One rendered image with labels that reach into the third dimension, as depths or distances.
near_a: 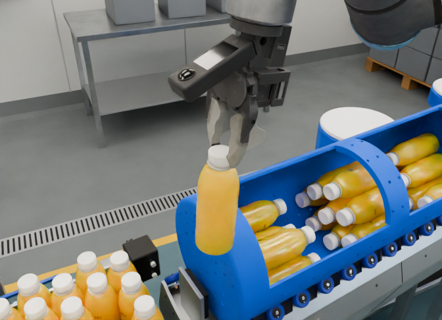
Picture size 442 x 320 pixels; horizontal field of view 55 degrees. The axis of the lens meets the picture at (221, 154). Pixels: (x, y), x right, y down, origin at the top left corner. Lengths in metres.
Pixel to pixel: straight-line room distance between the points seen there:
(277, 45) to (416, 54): 4.07
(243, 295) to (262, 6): 0.51
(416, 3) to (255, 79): 0.22
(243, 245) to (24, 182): 2.62
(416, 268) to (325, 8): 4.03
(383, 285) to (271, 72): 0.80
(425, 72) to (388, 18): 4.02
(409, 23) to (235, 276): 0.50
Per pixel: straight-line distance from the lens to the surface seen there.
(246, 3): 0.55
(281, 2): 0.55
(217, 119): 0.63
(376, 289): 1.24
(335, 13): 5.17
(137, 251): 1.09
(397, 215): 1.05
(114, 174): 3.16
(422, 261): 1.36
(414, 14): 0.60
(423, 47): 4.60
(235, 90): 0.58
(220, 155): 0.63
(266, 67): 0.61
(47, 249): 2.68
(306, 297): 1.04
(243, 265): 0.80
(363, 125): 1.60
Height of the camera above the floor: 1.76
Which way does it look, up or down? 32 degrees down
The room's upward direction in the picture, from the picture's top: straight up
